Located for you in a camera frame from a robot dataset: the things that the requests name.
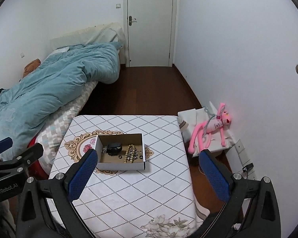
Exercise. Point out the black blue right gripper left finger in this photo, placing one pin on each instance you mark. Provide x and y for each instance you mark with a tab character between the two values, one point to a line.
35	218

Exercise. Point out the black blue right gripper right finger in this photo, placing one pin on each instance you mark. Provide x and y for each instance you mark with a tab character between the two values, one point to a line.
262	218

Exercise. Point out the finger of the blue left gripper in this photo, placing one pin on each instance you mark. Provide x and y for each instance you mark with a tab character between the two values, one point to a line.
5	144

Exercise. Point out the white power strip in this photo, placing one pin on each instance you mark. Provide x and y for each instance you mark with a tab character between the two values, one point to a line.
244	160

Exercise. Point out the teal duvet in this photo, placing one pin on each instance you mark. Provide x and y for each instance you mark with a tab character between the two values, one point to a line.
25	107

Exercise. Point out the black charger plug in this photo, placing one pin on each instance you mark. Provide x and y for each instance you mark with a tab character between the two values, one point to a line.
247	167

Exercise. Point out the brown cushion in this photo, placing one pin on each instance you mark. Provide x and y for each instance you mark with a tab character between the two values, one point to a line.
31	67

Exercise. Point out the black smartwatch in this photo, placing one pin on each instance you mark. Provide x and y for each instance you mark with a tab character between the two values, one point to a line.
114	149

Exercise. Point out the white patterned tablecloth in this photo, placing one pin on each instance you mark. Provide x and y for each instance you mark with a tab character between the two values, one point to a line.
158	201

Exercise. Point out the pink panther plush toy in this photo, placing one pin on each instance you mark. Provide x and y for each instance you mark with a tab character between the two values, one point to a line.
223	120

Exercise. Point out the white cardboard box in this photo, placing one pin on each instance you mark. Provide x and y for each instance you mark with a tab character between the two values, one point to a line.
131	158

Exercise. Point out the grey clothes hanger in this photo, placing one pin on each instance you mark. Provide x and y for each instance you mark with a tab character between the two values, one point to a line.
208	127

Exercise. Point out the white door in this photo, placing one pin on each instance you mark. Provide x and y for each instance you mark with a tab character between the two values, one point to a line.
149	27

